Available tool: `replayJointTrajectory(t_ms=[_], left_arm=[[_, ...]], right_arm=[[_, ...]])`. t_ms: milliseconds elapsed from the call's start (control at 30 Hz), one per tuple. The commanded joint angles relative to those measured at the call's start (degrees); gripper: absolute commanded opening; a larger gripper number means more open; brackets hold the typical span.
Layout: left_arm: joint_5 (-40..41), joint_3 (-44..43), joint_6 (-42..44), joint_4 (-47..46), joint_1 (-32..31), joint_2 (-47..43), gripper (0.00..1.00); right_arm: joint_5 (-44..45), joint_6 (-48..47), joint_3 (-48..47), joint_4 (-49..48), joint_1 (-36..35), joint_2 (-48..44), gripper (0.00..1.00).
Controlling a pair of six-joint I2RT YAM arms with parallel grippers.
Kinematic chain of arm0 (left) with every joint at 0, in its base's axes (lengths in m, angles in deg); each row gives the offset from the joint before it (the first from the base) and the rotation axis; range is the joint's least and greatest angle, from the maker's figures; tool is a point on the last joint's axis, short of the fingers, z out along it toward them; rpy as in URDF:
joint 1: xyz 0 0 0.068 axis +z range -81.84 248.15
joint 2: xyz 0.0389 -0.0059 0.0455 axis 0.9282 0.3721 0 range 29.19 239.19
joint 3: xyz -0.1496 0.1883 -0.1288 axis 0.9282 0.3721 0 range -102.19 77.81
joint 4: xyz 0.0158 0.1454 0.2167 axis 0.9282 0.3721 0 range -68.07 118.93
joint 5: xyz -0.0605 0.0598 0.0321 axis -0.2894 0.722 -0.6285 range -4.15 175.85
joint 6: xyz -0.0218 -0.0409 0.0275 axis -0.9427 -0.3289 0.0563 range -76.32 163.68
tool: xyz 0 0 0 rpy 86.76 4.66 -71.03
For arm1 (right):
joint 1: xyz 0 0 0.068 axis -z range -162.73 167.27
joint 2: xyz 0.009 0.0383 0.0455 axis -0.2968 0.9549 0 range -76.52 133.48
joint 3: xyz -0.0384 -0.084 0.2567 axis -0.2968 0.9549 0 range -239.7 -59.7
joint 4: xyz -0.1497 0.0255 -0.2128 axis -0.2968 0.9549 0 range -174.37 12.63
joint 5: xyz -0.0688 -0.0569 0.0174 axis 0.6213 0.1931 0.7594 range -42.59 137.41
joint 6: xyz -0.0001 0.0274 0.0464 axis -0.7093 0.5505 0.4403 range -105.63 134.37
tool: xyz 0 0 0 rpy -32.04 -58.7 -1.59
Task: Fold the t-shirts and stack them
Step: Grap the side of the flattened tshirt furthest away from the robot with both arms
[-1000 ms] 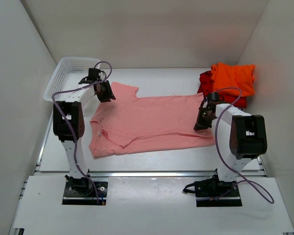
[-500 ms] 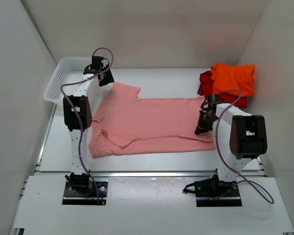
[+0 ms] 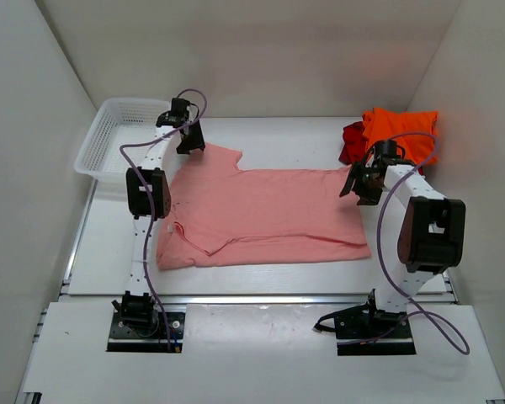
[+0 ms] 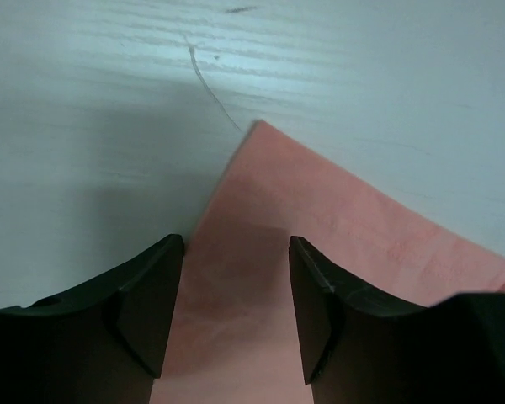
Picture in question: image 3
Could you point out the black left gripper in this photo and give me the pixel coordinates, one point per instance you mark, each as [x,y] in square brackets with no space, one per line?
[197,142]

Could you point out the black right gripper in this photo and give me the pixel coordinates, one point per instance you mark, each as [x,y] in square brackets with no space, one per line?
[365,198]

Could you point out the pink t shirt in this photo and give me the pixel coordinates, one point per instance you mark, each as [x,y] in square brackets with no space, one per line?
[224,216]

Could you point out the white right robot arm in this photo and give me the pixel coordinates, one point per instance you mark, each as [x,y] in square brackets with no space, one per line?
[432,230]

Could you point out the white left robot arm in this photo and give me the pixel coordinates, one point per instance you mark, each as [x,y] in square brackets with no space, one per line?
[150,166]

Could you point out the red folded t shirt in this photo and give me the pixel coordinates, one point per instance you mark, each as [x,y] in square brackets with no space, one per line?
[355,142]

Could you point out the white plastic mesh basket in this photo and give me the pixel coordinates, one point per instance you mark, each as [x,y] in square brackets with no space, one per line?
[119,121]

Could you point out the orange folded t shirt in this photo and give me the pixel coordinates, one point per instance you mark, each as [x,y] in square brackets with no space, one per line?
[381,124]

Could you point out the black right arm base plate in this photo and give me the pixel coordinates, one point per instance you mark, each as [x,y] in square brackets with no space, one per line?
[358,334]

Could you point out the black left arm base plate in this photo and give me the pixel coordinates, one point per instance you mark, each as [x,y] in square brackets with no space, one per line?
[127,337]

